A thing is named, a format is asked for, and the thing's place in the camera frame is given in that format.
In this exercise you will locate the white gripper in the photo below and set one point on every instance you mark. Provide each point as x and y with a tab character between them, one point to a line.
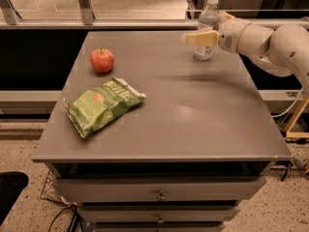
229	36

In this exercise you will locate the blue plastic water bottle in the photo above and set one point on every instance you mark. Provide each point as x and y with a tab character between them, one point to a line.
208	20

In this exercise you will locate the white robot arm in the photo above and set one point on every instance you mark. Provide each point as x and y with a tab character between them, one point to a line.
281	52

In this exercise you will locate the green jalapeno chip bag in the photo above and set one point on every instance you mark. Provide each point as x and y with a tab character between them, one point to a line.
97	107

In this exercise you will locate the grey drawer cabinet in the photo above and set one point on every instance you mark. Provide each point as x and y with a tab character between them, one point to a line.
199	119

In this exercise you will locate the red apple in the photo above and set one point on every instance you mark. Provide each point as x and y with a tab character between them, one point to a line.
102	60

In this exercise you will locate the grey metal railing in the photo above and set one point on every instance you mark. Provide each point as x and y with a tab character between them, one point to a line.
58	14

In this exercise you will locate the top grey drawer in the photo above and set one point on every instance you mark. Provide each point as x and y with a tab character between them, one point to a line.
158	189

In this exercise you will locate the grey drawer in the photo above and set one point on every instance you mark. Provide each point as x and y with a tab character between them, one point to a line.
158	189
158	214

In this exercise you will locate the middle grey drawer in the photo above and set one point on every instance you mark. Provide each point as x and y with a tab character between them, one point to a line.
158	214

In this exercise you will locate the black chair seat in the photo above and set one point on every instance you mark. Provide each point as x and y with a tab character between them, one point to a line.
11	186

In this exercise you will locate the wire mesh basket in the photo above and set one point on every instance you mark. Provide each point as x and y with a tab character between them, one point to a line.
49	193

